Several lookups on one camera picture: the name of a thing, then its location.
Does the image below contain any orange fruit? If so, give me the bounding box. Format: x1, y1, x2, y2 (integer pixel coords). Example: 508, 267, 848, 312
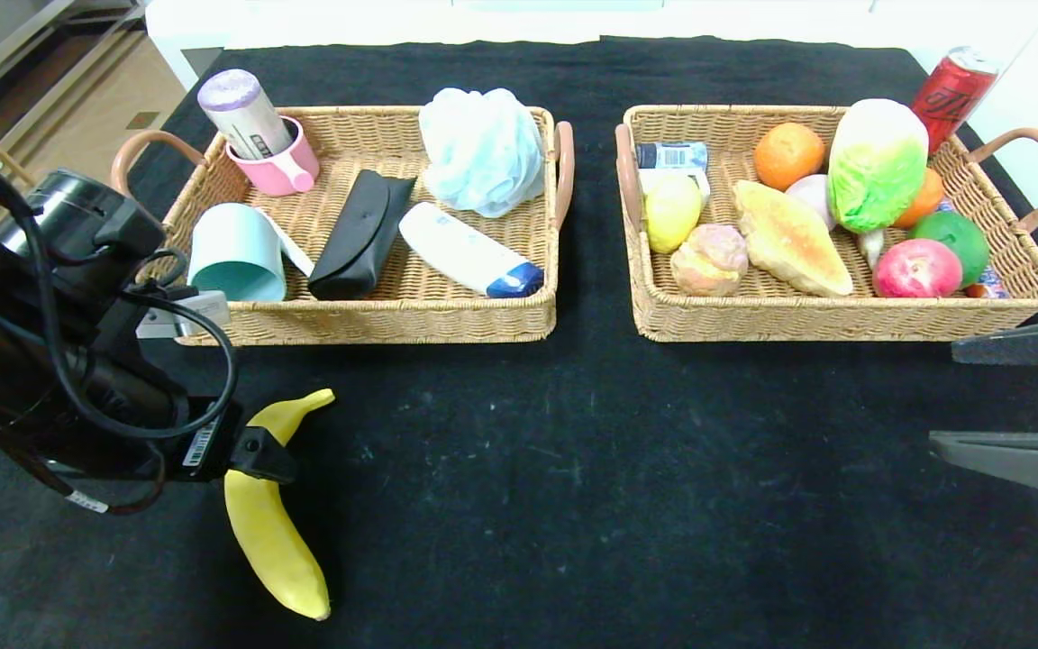
753, 123, 827, 193
893, 169, 945, 232

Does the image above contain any wicker basket with brown handles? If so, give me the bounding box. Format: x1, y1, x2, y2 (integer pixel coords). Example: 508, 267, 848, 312
614, 105, 1038, 344
111, 106, 576, 349

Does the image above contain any light blue mug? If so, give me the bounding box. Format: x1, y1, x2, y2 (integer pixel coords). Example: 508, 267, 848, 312
187, 203, 287, 303

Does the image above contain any red soda can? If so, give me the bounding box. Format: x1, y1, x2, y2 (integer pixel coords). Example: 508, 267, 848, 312
911, 47, 999, 156

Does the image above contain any thin dark red wire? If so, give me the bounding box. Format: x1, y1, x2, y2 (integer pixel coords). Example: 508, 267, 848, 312
32, 451, 168, 516

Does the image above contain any red apple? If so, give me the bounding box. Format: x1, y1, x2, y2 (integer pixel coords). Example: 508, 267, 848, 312
873, 239, 963, 299

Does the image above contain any cream puff pastry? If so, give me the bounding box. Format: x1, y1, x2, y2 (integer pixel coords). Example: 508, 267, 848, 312
670, 224, 750, 298

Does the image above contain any black left camera cable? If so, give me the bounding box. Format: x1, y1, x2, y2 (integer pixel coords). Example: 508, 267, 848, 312
0, 149, 241, 443

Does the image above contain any grey tube with purple cap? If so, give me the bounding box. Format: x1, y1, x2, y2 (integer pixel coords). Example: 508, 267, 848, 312
198, 69, 296, 163

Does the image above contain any yellow lemon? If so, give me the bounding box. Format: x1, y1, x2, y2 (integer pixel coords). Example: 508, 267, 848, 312
644, 173, 706, 255

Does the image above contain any light blue bath pouf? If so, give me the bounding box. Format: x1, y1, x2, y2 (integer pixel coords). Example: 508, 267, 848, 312
418, 87, 546, 220

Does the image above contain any white bottle with blue cap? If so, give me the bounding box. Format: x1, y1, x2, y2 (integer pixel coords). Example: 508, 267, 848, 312
397, 203, 545, 299

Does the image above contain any white green napa cabbage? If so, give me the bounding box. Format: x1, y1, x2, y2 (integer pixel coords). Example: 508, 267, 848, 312
826, 99, 930, 236

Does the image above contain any small white blue package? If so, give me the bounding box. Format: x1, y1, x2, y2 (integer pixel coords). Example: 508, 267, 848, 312
634, 142, 712, 206

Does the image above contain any purple eggplant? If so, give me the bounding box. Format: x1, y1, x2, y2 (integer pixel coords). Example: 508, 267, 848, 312
854, 227, 888, 271

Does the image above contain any pink plastic cup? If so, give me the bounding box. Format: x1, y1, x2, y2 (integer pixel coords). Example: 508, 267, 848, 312
226, 117, 322, 198

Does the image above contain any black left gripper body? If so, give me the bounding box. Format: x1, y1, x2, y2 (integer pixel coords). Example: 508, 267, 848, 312
73, 348, 245, 484

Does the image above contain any yellow banana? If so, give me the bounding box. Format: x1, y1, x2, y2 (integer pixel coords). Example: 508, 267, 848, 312
223, 388, 338, 622

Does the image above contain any blue red snack packet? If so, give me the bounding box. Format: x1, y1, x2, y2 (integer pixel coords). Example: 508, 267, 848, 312
933, 198, 1009, 300

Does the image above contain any wooden platform with rails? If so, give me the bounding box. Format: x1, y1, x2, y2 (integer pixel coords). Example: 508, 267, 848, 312
0, 0, 155, 114

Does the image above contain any black glasses case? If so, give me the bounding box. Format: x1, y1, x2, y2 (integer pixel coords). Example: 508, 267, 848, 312
307, 170, 417, 302

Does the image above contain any green round fruit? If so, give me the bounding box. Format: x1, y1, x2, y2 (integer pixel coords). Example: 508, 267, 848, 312
908, 211, 991, 288

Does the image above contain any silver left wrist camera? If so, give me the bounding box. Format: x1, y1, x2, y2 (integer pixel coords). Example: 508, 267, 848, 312
136, 288, 232, 342

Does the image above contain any golden bread loaf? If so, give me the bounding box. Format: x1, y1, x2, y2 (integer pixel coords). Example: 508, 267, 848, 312
733, 180, 854, 298

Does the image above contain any pale pink onion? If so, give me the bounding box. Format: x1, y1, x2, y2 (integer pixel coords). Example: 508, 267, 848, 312
785, 175, 835, 231

